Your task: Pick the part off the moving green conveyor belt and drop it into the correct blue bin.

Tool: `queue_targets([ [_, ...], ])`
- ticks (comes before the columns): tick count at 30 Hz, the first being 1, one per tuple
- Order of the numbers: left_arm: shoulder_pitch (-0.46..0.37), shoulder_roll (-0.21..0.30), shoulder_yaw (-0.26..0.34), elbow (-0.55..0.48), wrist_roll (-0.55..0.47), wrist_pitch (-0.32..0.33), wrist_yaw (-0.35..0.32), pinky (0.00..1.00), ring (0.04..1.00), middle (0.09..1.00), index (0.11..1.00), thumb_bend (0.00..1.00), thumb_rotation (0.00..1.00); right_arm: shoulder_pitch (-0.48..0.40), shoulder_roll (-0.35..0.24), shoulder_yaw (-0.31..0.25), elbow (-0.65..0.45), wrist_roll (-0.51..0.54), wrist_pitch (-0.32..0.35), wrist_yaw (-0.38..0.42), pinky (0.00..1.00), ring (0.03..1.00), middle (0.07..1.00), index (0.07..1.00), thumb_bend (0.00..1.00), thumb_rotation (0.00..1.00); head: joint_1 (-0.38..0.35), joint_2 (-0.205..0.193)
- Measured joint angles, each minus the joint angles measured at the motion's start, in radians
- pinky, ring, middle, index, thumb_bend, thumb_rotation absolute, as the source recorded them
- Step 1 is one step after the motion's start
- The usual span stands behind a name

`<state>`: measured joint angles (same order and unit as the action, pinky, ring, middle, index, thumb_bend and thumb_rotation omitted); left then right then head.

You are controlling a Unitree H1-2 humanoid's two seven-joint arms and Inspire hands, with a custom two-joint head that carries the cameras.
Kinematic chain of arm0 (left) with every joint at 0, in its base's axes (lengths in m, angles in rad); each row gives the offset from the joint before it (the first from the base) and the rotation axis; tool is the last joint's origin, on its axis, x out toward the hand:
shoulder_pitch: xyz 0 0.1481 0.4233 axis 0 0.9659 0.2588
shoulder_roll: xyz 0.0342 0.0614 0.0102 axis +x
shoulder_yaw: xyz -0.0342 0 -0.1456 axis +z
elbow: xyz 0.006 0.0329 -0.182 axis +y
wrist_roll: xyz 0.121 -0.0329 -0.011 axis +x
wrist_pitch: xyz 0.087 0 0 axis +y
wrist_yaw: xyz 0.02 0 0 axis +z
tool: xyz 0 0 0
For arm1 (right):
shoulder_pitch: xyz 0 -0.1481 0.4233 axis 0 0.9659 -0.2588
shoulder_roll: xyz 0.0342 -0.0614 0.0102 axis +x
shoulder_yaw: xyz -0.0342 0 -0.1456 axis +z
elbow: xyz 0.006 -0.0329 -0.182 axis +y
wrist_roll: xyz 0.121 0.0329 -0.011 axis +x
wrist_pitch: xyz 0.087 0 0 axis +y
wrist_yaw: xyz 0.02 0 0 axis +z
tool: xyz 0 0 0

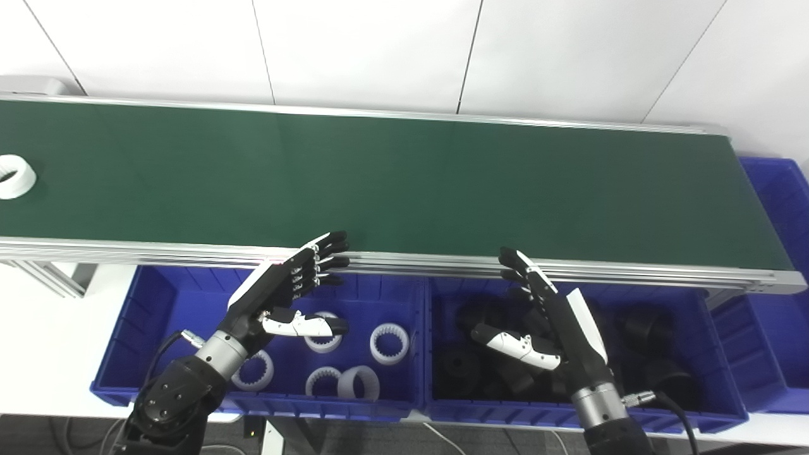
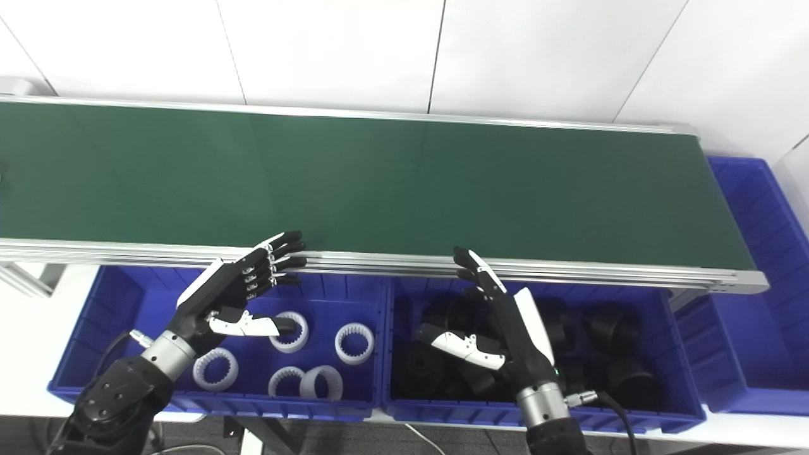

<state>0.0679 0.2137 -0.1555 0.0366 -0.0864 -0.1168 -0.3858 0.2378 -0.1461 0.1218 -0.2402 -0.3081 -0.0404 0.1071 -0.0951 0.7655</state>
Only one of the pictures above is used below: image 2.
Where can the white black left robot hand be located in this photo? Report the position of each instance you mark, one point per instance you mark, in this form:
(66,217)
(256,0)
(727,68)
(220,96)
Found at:
(215,291)

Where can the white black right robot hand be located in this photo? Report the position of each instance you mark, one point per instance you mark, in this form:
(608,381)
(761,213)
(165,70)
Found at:
(521,341)

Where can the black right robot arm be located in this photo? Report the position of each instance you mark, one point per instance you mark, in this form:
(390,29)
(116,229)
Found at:
(550,436)

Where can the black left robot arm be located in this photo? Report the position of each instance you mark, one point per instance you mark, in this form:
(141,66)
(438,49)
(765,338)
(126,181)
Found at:
(120,392)

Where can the black cylindrical coupling part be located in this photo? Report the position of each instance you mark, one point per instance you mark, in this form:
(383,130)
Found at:
(632,382)
(610,327)
(474,380)
(442,314)
(418,365)
(557,328)

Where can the blue bin with white rings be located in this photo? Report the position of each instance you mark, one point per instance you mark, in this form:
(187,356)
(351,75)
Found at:
(145,303)

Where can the blue bin with black parts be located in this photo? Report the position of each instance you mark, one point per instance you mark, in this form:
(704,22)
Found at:
(676,379)

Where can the aluminium conveyor support leg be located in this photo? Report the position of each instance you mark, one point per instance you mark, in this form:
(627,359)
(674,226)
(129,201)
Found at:
(25,278)

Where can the empty blue bin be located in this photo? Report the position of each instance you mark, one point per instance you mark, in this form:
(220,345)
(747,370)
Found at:
(758,316)

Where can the grey conveyor end housing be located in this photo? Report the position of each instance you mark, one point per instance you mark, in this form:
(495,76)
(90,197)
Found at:
(16,85)

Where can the dark table frame strut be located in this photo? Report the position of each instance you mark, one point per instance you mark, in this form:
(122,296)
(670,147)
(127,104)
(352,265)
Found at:
(272,433)

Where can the green conveyor belt aluminium frame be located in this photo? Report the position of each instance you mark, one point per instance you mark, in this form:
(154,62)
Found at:
(379,183)

